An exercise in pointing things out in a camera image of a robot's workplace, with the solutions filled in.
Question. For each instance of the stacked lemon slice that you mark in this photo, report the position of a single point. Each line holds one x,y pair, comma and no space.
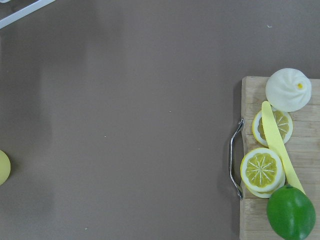
267,194
261,170

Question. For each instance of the yellow plastic cup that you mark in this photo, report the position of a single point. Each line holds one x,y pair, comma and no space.
5,167

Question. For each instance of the bottom stacked lemon slice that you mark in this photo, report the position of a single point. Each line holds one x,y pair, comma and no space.
267,194

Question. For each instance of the metal cutting board handle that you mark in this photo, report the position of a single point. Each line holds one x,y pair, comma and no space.
231,157

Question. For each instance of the wooden cutting board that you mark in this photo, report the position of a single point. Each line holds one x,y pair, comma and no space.
303,149

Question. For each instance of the upper lemon slice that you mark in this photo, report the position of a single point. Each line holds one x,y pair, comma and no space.
284,124

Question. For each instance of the yellow plastic knife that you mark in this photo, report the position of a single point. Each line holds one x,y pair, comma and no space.
276,144

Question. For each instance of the green lime toy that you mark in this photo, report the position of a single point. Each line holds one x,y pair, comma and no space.
290,213

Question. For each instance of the white steamed bun toy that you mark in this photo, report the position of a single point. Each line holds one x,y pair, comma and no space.
288,90

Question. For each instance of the top stacked lemon slice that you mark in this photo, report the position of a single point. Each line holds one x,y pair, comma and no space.
261,170

